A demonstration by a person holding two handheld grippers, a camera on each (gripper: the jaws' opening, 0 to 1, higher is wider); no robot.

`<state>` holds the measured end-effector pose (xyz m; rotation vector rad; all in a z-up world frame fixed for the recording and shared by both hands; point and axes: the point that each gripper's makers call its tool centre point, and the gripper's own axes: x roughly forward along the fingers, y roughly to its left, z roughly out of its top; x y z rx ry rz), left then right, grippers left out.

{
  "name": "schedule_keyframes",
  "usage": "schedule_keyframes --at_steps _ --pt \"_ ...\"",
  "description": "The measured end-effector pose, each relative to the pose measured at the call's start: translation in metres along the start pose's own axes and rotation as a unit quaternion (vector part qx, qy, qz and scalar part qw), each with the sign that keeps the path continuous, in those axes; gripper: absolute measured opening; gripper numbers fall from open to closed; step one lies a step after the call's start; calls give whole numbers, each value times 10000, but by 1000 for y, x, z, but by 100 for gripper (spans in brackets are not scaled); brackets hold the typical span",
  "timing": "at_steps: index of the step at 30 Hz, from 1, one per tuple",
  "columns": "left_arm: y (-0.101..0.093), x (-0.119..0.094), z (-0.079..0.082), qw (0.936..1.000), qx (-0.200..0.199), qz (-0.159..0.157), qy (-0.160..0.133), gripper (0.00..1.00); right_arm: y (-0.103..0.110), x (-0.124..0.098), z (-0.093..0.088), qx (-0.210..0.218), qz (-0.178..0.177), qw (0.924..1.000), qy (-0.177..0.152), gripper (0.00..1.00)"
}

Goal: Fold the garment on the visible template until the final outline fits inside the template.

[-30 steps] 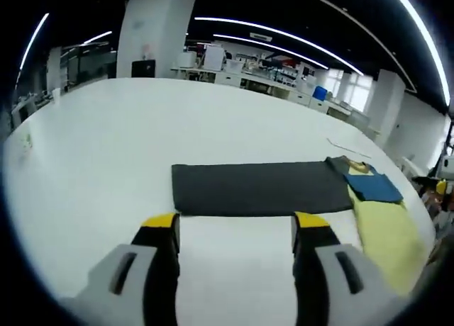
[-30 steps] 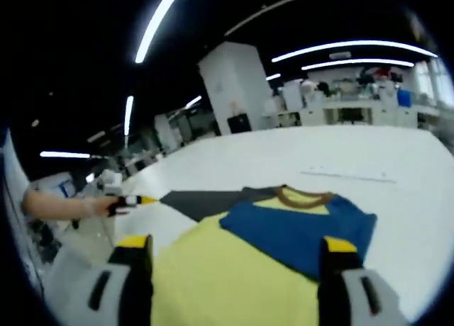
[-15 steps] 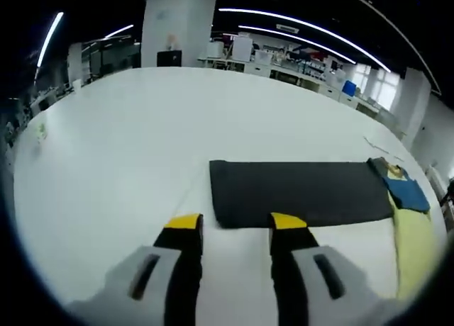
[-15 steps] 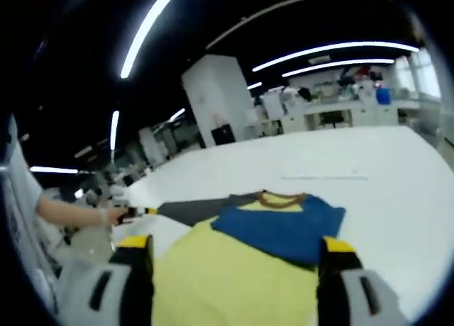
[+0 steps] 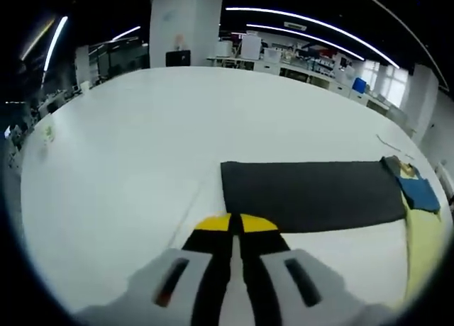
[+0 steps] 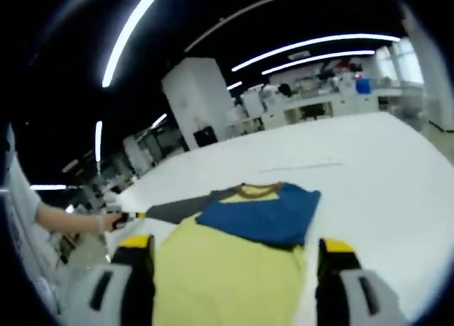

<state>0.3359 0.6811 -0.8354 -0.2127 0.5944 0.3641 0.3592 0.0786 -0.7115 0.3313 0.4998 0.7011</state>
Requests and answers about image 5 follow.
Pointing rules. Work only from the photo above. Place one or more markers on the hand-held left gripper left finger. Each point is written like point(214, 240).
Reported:
point(170, 287)

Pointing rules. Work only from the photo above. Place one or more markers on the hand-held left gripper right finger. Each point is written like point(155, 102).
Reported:
point(319, 287)

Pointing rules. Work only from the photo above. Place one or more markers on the dark grey and blue garment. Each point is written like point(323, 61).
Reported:
point(301, 195)

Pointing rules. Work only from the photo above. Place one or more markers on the yellow-green template cloth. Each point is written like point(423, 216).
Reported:
point(425, 241)

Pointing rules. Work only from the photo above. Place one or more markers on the thin white strip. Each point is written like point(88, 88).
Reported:
point(393, 147)

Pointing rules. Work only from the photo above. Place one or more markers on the blue storage bin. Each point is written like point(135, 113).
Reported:
point(360, 85)

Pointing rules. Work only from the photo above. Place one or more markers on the bright window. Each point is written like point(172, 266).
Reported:
point(386, 81)

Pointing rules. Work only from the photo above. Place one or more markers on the white square pillar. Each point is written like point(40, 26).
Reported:
point(422, 95)
point(184, 21)

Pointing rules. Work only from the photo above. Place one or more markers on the white cabinet row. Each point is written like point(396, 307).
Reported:
point(269, 66)

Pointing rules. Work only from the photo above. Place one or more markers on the dark glass partition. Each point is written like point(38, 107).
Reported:
point(120, 63)

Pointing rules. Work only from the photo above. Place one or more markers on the black box at pillar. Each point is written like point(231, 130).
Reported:
point(178, 58)

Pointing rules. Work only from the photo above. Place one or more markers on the white board panel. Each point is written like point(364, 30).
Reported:
point(250, 46)

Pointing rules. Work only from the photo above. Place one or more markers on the ceiling air vent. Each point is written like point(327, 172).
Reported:
point(294, 25)

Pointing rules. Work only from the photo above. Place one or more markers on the curved ceiling rail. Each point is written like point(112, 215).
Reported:
point(408, 25)

